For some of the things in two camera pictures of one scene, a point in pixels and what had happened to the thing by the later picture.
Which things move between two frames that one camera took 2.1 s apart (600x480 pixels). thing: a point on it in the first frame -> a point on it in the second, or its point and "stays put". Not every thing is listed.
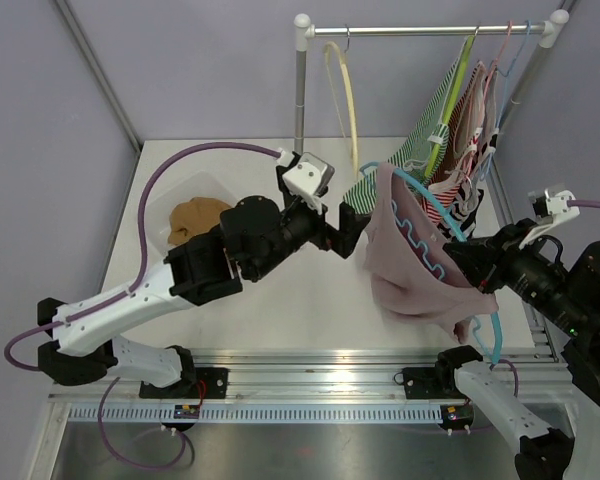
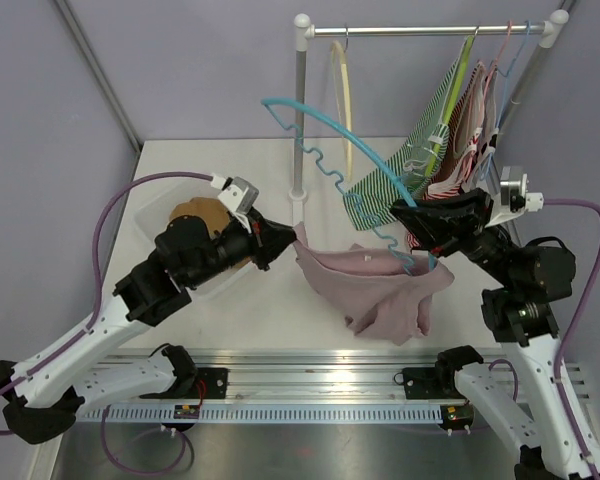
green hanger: [443, 134] stays put
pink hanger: [509, 33] stays put
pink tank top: [410, 271] -> [380, 294]
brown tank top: [187, 219] stays put
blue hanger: [405, 179] -> [368, 150]
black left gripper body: [300, 224] -> [238, 245]
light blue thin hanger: [506, 86] stays put
